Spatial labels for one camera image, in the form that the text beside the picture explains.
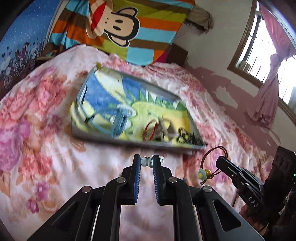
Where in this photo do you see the flower charm hair tie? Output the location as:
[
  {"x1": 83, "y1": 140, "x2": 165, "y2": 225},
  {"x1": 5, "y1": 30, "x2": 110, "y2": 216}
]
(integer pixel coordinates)
[{"x1": 197, "y1": 146, "x2": 228, "y2": 185}]

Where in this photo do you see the silver metal hair clip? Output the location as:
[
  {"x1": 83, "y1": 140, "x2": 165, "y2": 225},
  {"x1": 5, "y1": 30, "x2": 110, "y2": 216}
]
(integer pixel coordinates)
[{"x1": 140, "y1": 156, "x2": 165, "y2": 168}]

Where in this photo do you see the black bead necklace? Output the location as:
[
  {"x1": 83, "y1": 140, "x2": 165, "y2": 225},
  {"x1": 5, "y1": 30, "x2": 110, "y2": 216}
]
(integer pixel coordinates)
[{"x1": 176, "y1": 127, "x2": 208, "y2": 147}]

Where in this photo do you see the beige claw hair clip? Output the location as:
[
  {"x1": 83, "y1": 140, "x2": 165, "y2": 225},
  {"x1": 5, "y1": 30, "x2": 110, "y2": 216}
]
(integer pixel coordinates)
[{"x1": 152, "y1": 118, "x2": 178, "y2": 142}]

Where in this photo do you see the red string bracelet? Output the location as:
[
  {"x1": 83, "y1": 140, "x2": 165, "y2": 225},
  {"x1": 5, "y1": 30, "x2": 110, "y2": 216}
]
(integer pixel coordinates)
[{"x1": 141, "y1": 119, "x2": 160, "y2": 142}]

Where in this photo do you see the person's right hand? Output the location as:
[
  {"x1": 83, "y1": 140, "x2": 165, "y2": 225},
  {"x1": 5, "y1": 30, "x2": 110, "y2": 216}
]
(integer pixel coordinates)
[{"x1": 239, "y1": 204, "x2": 267, "y2": 235}]

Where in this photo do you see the pink window curtain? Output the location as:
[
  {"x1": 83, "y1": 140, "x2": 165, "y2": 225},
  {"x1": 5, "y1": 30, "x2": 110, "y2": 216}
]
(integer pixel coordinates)
[{"x1": 246, "y1": 4, "x2": 295, "y2": 130}]

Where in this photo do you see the floral pink bedspread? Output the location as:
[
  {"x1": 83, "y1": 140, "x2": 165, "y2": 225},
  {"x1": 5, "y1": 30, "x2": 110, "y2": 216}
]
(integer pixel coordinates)
[{"x1": 1, "y1": 45, "x2": 273, "y2": 240}]

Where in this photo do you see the grey cardboard tray box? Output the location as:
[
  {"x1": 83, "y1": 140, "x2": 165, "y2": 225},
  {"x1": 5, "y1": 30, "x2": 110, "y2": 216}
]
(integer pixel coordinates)
[{"x1": 70, "y1": 66, "x2": 209, "y2": 155}]

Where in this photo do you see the colourful dinosaur drawing paper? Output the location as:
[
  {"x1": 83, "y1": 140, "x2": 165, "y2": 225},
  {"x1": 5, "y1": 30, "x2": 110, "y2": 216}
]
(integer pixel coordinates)
[{"x1": 71, "y1": 68, "x2": 197, "y2": 147}]

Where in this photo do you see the dark wooden headboard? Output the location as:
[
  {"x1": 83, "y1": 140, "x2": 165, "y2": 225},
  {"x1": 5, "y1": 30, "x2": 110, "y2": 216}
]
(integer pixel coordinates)
[{"x1": 166, "y1": 43, "x2": 189, "y2": 67}]

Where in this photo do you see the blue bicycle print curtain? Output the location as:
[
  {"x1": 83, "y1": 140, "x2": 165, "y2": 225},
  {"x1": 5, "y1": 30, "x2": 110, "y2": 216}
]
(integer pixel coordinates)
[{"x1": 1, "y1": 1, "x2": 60, "y2": 97}]

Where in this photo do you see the striped monkey blanket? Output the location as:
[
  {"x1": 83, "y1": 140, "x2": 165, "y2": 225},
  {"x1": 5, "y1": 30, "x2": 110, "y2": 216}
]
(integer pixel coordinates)
[{"x1": 43, "y1": 1, "x2": 195, "y2": 66}]

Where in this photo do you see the window with wooden frame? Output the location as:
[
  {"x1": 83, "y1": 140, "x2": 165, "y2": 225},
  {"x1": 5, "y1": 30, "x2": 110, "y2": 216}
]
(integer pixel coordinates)
[{"x1": 228, "y1": 1, "x2": 295, "y2": 120}]

